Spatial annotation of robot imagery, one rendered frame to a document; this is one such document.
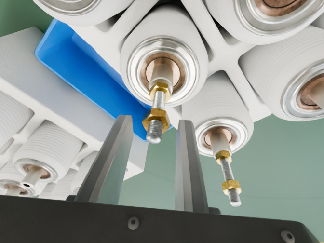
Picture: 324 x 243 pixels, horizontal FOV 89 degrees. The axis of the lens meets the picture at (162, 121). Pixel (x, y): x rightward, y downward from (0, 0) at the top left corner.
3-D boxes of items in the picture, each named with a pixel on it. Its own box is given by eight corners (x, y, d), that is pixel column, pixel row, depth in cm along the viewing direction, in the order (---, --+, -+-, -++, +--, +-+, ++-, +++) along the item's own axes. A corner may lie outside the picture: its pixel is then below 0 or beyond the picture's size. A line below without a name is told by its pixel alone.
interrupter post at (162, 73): (157, 87, 19) (155, 103, 16) (147, 67, 17) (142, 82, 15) (177, 78, 18) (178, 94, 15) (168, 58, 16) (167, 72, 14)
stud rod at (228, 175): (215, 147, 22) (229, 206, 16) (217, 142, 21) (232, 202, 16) (222, 148, 22) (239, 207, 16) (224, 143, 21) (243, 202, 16)
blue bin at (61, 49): (64, 38, 40) (31, 55, 30) (89, 1, 34) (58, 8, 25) (150, 115, 53) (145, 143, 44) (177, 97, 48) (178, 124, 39)
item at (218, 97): (178, 96, 40) (180, 157, 26) (182, 55, 34) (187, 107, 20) (218, 98, 39) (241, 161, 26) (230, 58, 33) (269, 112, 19)
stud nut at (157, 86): (160, 77, 14) (159, 82, 13) (175, 89, 15) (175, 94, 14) (146, 92, 15) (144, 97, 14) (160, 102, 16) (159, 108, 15)
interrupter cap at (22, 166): (10, 166, 32) (7, 169, 31) (24, 151, 28) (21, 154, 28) (49, 183, 35) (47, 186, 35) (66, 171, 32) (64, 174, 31)
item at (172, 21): (157, 66, 35) (145, 120, 22) (133, 19, 30) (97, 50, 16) (201, 47, 32) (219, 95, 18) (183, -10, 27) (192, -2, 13)
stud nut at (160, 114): (156, 102, 11) (155, 110, 10) (174, 116, 12) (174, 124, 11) (139, 118, 12) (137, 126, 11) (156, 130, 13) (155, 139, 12)
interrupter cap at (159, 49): (148, 111, 21) (147, 114, 20) (113, 55, 17) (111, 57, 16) (208, 89, 18) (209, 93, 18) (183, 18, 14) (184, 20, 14)
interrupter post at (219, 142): (207, 141, 24) (210, 160, 21) (210, 129, 22) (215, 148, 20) (223, 142, 24) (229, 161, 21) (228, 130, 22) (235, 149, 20)
